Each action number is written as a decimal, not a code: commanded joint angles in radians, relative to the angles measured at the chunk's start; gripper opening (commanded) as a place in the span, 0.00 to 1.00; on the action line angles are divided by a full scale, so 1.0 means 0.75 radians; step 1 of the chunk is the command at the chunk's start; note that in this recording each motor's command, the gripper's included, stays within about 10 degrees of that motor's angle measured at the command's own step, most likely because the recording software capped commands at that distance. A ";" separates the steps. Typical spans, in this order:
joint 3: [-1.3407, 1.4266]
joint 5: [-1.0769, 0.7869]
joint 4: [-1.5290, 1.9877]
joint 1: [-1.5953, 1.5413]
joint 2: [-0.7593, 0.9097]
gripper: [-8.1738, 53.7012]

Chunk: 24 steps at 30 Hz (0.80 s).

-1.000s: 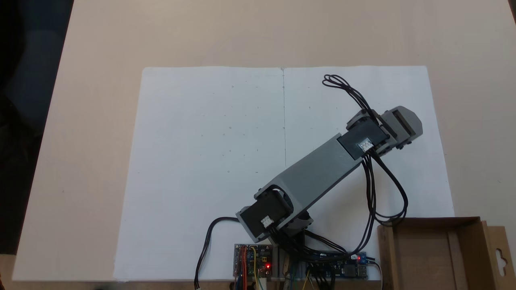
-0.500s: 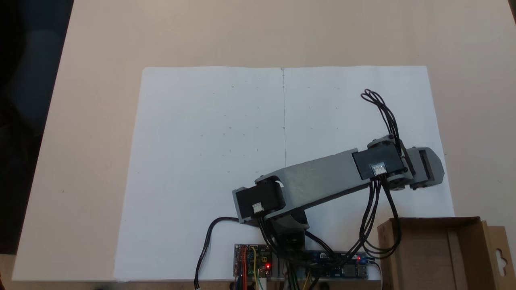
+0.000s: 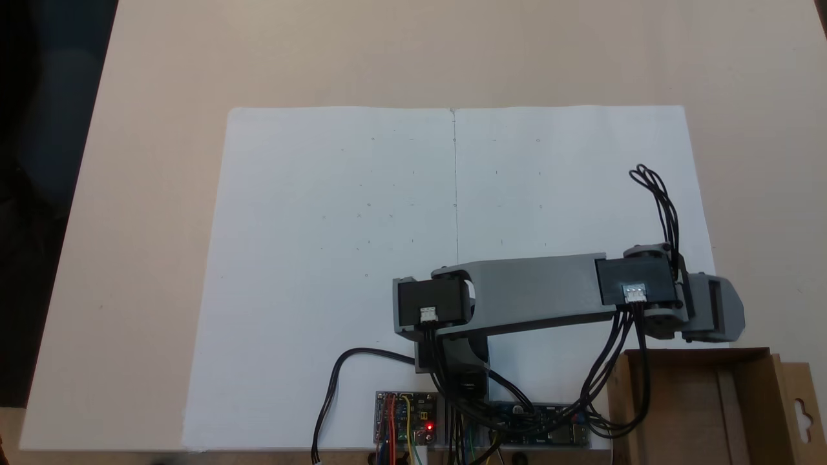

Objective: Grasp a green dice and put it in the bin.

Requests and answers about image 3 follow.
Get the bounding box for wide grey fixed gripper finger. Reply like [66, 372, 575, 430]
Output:
[709, 274, 746, 344]

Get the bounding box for brown cardboard box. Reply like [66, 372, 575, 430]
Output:
[604, 347, 819, 465]

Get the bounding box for blue circuit board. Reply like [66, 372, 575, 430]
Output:
[490, 400, 591, 448]

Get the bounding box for circuit board with red LED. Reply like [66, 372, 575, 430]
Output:
[374, 390, 438, 447]

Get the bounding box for white paper sheet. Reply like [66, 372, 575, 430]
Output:
[182, 105, 730, 452]

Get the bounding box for black servo cable loop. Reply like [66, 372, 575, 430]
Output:
[629, 163, 682, 275]

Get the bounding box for long black servo cable bundle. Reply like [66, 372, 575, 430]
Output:
[426, 304, 652, 465]

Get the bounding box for yellow jumper wire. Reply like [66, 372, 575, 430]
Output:
[399, 394, 426, 465]

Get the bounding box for orange jumper wire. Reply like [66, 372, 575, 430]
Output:
[381, 394, 397, 465]

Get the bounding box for black power cable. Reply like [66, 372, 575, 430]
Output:
[311, 348, 419, 465]

